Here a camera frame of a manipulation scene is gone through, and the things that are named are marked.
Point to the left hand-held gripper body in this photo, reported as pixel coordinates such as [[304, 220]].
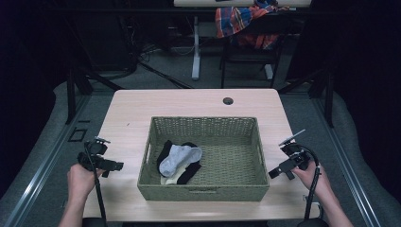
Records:
[[93, 157]]

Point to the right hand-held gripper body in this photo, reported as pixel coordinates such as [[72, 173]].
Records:
[[298, 154]]

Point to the black sock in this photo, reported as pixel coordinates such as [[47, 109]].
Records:
[[189, 173], [164, 152]]

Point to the green woven basket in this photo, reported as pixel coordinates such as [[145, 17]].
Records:
[[227, 164]]

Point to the cream sock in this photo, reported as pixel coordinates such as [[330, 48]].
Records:
[[170, 180]]

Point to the grey sock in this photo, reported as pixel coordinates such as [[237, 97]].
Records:
[[178, 159]]

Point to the person's right hand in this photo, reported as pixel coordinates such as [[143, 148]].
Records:
[[313, 179]]

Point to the person's left hand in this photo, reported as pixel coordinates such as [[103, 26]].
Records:
[[80, 183]]

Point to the black metal stand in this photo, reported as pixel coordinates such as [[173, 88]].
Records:
[[329, 97], [71, 94]]

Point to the white desk leg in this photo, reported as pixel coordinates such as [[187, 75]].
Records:
[[196, 50], [269, 72]]

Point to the black chair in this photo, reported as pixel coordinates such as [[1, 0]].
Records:
[[252, 55]]

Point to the plaid cloth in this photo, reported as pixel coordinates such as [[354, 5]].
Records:
[[235, 20]]

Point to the metal floor rail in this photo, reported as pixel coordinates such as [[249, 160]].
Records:
[[41, 170], [350, 176]]

